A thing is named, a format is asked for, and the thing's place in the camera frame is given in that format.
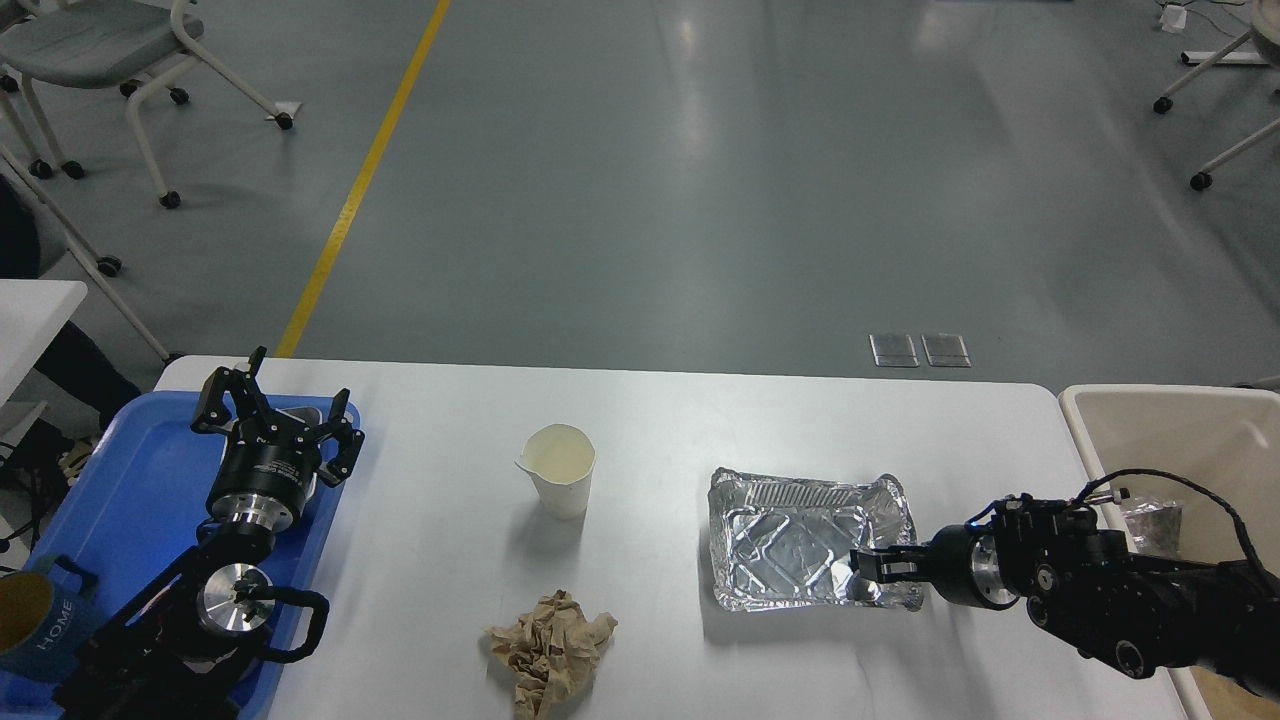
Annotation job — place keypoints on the crumpled foil in bin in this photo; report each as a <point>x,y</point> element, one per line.
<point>1154,524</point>

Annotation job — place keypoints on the beige plastic bin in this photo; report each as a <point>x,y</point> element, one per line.
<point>1227,440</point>

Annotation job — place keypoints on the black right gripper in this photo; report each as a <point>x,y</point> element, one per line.
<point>961,564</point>

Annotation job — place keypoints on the floor socket plate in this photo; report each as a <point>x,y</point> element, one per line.
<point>945,350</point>
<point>893,350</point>

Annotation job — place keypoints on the white folding chair frame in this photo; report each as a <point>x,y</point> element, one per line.
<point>59,238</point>

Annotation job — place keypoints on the floor socket plate left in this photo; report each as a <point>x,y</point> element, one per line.
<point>893,350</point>

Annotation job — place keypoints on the crumpled brown paper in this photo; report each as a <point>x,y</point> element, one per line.
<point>553,650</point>

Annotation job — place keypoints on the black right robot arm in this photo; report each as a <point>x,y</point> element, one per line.
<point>1082,584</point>

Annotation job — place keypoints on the stainless steel rectangular box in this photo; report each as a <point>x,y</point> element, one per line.
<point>293,440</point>

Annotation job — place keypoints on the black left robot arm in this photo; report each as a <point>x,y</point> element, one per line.
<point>180,646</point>

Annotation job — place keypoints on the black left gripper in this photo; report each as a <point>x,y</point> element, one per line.
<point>269,483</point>

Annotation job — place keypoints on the white paper cup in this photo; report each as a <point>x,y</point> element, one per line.
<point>559,460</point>

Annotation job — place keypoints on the blue plastic tray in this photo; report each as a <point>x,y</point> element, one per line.
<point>135,507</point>

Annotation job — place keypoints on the dark blue HOME mug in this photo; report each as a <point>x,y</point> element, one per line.
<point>47,613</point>

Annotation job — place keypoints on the white side table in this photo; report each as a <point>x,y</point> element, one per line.
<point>32,312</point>

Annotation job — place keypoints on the floor socket plate right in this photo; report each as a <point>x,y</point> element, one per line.
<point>945,350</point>

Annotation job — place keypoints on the aluminium foil tray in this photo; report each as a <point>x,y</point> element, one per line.
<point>791,543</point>

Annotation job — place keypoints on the grey office chair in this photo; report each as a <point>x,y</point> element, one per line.
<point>102,44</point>

